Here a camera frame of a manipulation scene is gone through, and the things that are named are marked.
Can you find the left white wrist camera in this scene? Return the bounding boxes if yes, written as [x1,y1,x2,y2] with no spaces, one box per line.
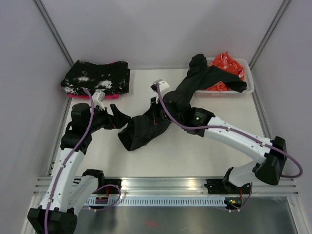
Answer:
[92,90,105,108]

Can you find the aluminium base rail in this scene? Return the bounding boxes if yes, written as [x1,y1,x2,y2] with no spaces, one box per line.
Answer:
[33,176,299,197]

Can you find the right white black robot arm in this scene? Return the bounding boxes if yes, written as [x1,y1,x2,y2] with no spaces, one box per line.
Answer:
[156,96,287,193]

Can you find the black mounting plate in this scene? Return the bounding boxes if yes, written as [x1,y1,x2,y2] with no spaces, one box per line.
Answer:
[99,178,122,195]
[204,178,251,195]

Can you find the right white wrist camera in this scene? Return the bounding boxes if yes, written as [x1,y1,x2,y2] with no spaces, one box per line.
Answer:
[151,79,170,92]

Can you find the white plastic basket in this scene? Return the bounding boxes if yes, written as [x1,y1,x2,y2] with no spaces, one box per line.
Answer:
[194,58,254,98]

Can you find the orange white garment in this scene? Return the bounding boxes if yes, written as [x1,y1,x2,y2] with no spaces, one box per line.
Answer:
[204,52,247,93]

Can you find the right aluminium frame post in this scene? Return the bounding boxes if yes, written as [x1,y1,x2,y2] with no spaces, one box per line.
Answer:
[249,0,292,69]

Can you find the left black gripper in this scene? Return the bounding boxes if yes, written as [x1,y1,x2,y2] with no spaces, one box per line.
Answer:
[86,104,131,133]

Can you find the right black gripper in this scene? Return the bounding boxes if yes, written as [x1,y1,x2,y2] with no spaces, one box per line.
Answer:
[146,94,182,125]

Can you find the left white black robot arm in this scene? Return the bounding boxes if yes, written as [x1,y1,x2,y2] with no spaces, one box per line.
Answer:
[27,103,131,234]

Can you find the folded black white trousers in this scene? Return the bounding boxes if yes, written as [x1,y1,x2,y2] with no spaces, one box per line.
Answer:
[60,60,130,95]

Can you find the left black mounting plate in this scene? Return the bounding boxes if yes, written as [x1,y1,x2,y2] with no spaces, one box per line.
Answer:
[99,178,122,195]

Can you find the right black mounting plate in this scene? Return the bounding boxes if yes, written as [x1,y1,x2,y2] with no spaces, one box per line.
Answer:
[204,178,251,195]

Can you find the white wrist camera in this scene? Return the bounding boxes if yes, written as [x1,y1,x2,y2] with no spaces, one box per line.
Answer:
[151,79,170,92]
[92,90,105,108]

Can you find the left aluminium frame post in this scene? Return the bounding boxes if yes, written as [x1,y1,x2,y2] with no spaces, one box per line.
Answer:
[33,0,74,66]

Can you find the slotted grey cable duct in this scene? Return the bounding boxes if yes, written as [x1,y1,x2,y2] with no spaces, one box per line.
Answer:
[86,196,227,207]

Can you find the aluminium frame post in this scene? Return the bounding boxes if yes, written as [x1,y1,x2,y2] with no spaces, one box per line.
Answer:
[249,0,292,69]
[33,0,74,66]

